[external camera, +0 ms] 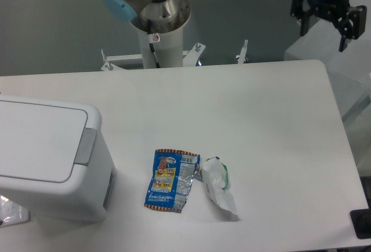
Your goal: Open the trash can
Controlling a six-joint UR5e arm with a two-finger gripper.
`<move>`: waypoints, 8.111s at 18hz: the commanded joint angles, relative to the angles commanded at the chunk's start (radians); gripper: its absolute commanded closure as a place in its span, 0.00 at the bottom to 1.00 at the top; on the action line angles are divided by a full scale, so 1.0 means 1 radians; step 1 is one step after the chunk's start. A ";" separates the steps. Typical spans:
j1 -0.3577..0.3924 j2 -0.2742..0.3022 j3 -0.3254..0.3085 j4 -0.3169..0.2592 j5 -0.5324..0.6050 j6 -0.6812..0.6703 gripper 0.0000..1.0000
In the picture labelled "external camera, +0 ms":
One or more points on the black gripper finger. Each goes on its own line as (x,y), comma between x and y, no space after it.
(302,16)
(350,24)

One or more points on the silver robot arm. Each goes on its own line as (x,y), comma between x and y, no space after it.
(162,16)

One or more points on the grey trash can push button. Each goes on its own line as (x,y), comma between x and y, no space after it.
(85,146)

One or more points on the white trash can body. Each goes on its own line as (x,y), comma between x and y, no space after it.
(85,194)

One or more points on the white trash can lid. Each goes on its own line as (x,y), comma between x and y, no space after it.
(39,142)

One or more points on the silver levelling foot bolt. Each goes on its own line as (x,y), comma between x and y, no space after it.
(242,56)

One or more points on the white crumpled wrapper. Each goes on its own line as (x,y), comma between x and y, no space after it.
(216,180)

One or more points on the black device at table edge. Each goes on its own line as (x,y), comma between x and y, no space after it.
(361,222)

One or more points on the blue snack wrapper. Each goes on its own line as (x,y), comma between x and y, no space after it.
(171,182)

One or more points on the clear plastic bag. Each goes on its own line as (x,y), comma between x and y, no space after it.
(12,213)

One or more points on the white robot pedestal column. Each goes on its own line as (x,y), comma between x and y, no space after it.
(160,50)

